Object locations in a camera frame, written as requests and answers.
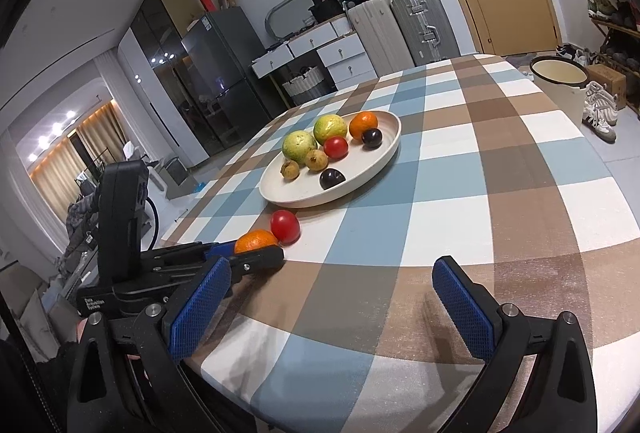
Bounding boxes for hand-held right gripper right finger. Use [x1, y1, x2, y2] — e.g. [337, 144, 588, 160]
[431, 254, 598, 433]

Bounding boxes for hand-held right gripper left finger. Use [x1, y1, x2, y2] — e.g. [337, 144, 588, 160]
[67, 254, 233, 433]

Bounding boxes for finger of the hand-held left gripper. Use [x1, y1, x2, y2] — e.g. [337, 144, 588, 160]
[142, 247, 285, 299]
[142, 240, 237, 264]

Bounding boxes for orange tangerine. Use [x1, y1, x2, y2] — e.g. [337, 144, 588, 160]
[348, 112, 379, 141]
[234, 230, 279, 255]

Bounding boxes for red tomato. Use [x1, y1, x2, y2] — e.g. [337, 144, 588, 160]
[323, 136, 349, 160]
[270, 210, 301, 245]

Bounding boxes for green guava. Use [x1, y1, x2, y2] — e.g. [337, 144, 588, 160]
[313, 114, 348, 146]
[281, 130, 318, 164]

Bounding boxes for white round plate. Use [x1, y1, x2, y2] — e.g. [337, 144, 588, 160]
[258, 110, 402, 208]

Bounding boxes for beige curtains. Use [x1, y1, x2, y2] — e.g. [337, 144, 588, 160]
[30, 103, 126, 214]

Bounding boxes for checked tablecloth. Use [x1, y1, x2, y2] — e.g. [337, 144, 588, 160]
[160, 54, 640, 433]

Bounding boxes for dark glass cabinet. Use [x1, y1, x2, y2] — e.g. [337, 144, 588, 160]
[118, 0, 211, 166]

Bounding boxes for dark grey fridge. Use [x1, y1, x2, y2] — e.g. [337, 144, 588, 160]
[181, 8, 273, 148]

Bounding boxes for wicker basket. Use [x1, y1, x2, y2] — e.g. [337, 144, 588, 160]
[281, 67, 333, 106]

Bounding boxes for white drawer cabinet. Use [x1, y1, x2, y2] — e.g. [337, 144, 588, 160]
[251, 18, 378, 91]

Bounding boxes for white sneakers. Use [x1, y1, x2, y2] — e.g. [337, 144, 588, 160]
[581, 82, 619, 142]

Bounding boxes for beige trash bin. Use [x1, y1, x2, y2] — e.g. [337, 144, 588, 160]
[530, 56, 590, 124]

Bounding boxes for oval mirror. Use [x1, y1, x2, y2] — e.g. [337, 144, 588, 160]
[265, 0, 321, 38]

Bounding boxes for beige suitcase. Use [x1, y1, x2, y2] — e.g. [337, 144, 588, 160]
[346, 0, 415, 74]

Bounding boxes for black bag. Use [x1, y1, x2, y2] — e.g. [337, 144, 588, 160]
[306, 0, 342, 21]

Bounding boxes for brown cardboard box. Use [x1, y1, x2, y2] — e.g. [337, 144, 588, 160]
[587, 64, 627, 110]

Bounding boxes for silver suitcase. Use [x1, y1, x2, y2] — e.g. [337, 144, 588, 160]
[390, 0, 460, 66]

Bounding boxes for wooden shoe rack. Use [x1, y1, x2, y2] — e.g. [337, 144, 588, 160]
[557, 0, 640, 114]

